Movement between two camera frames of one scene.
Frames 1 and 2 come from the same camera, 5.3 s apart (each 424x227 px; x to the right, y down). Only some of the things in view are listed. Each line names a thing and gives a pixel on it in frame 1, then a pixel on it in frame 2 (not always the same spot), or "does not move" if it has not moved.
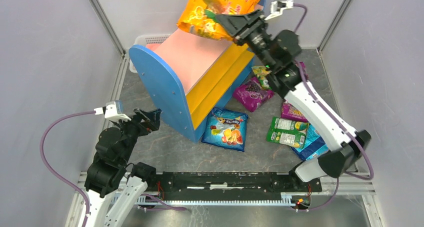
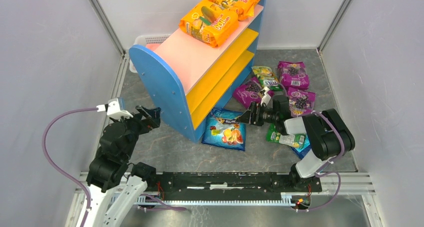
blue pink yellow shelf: (186, 76) does not move
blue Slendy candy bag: (226, 128) does not move
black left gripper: (142, 121) does not move
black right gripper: (245, 29) → (258, 115)
